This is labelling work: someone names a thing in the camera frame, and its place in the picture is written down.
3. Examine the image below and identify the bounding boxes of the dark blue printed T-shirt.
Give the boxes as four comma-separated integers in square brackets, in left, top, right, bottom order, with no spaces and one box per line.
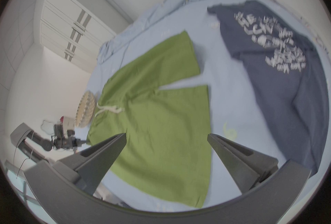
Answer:
[207,0,328,177]

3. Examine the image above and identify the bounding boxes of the green shorts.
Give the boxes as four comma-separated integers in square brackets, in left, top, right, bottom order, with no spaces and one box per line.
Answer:
[86,30,214,209]

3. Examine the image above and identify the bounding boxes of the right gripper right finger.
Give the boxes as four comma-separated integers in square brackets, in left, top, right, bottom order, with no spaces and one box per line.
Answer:
[207,134,279,195]

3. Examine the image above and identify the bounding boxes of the white wardrobe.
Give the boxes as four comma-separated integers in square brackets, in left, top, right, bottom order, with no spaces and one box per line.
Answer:
[39,0,117,74]

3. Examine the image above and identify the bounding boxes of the pale blue quilt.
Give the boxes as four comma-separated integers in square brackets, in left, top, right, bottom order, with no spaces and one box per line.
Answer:
[97,0,230,64]

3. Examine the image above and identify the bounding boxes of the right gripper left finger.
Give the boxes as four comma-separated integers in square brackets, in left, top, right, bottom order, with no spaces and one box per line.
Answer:
[74,133,127,195]

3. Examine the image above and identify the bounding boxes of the bed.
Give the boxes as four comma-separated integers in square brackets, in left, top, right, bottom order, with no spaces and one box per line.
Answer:
[87,0,331,214]

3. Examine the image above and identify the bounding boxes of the round woven basket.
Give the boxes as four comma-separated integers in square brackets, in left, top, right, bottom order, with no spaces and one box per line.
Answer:
[74,91,97,128]

